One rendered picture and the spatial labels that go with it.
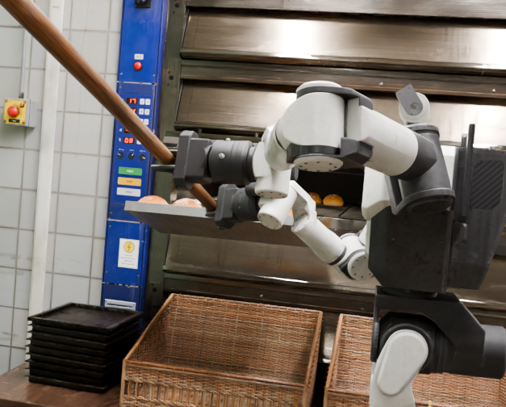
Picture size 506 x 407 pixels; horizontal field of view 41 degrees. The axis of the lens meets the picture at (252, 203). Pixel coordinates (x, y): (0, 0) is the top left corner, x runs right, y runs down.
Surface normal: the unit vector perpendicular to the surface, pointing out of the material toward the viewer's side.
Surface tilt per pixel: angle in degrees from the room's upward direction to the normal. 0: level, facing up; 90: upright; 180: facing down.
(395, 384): 90
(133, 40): 90
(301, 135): 80
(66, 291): 90
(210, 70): 90
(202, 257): 70
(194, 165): 75
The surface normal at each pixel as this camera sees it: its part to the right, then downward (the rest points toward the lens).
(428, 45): -0.15, -0.31
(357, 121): -0.66, -0.18
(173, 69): -0.19, 0.04
